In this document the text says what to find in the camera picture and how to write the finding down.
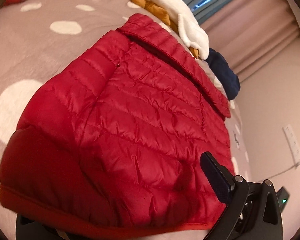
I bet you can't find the white wall power strip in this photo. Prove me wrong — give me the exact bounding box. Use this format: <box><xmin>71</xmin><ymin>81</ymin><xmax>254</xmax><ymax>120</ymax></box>
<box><xmin>282</xmin><ymin>124</ymin><xmax>300</xmax><ymax>168</ymax></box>

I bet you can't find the red down puffer jacket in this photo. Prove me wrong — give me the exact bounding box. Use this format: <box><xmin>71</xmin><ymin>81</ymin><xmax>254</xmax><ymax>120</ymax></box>
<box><xmin>0</xmin><ymin>14</ymin><xmax>234</xmax><ymax>239</ymax></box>

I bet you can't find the pink curtain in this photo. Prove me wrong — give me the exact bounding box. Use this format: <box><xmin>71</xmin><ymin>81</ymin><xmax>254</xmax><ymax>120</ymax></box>
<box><xmin>200</xmin><ymin>0</ymin><xmax>300</xmax><ymax>81</ymax></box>

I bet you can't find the grey polka dot bedspread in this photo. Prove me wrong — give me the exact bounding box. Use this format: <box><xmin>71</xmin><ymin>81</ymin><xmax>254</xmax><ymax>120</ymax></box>
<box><xmin>0</xmin><ymin>0</ymin><xmax>249</xmax><ymax>239</ymax></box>

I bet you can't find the orange garment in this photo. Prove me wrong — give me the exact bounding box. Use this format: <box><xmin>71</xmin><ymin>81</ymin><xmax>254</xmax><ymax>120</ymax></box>
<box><xmin>130</xmin><ymin>0</ymin><xmax>208</xmax><ymax>59</ymax></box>

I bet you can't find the navy blue fleece garment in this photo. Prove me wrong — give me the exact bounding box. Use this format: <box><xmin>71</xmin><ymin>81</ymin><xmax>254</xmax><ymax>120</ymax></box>
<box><xmin>205</xmin><ymin>48</ymin><xmax>241</xmax><ymax>100</ymax></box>

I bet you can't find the white fleece garment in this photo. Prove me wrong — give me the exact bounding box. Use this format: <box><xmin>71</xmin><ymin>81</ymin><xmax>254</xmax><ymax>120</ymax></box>
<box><xmin>148</xmin><ymin>0</ymin><xmax>209</xmax><ymax>60</ymax></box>

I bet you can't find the white power cable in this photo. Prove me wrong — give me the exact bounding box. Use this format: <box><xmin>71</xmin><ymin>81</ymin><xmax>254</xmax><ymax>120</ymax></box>
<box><xmin>256</xmin><ymin>163</ymin><xmax>300</xmax><ymax>183</ymax></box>

